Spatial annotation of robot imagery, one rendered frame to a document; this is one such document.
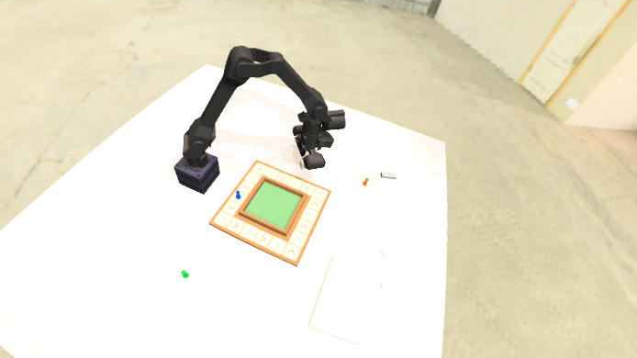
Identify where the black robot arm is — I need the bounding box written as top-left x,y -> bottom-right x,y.
183,45 -> 346,172

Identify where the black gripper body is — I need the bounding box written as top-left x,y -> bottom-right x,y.
292,125 -> 326,170

